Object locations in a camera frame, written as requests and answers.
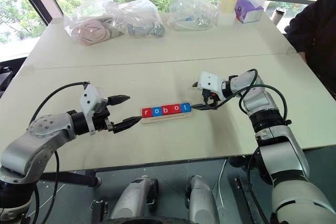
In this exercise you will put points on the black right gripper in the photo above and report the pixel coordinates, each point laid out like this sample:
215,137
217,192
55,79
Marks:
210,97

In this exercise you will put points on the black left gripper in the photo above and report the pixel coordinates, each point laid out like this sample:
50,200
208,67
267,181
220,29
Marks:
101,121

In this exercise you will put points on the blue letter t block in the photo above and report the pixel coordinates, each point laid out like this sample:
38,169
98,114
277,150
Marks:
186,107

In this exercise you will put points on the red letter o block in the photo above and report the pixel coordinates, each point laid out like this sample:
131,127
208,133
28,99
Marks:
176,109

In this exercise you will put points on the red letter b block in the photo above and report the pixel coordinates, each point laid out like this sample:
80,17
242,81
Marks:
166,110

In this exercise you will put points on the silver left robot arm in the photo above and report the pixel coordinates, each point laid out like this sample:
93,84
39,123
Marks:
34,140

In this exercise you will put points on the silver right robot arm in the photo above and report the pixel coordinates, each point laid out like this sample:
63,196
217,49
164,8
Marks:
283,140

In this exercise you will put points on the red letter r block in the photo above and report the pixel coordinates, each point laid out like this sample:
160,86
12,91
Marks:
147,112

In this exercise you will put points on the blue letter o block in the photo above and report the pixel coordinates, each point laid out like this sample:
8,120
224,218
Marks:
157,111

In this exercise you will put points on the wooden letter tray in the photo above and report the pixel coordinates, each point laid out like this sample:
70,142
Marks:
168,119

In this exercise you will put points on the silver left robot leg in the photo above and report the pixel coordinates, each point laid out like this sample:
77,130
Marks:
134,200

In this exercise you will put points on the silver robot leg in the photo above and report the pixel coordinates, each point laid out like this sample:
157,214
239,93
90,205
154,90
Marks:
134,200
202,200

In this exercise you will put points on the silver right robot leg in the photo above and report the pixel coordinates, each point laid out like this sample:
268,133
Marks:
202,200

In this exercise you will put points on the dark rounded shape under table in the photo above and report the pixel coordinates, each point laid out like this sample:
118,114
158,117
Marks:
237,161

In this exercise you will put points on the pink fabric bundle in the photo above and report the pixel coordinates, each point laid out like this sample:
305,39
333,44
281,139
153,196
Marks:
92,33

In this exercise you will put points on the grey item in bag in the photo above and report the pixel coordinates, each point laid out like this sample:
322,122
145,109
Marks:
144,30

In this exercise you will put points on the black table support bar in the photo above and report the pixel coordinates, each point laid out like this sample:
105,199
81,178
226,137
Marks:
71,179

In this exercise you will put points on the plastic container with yellow lid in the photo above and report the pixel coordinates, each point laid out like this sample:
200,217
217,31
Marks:
225,12

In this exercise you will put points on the purple tissue box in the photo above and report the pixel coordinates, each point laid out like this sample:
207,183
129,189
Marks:
248,12

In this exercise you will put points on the clear bag with grey items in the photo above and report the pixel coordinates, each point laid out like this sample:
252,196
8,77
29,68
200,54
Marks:
144,14

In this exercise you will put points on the clear tape piece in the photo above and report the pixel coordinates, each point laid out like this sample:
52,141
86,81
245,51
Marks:
28,69
290,51

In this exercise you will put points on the clear bag with pink fabric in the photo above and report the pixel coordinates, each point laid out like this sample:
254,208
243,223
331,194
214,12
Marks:
89,11

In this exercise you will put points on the grey tumbler with dark lid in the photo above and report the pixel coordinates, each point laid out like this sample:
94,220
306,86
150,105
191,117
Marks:
279,17

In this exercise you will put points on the black chair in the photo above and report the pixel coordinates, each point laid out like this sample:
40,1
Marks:
5,79

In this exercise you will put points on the person in dark clothes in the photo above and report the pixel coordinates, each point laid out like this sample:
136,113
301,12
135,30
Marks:
320,30

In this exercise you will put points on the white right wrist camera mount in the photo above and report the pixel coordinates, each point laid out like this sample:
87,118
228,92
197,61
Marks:
210,81

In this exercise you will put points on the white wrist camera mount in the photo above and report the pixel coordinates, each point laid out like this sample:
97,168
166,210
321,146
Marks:
210,81
89,98

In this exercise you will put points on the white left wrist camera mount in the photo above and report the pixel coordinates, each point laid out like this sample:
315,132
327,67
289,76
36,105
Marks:
89,98

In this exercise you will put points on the black metal bracket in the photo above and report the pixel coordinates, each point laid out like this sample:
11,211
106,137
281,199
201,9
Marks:
99,212

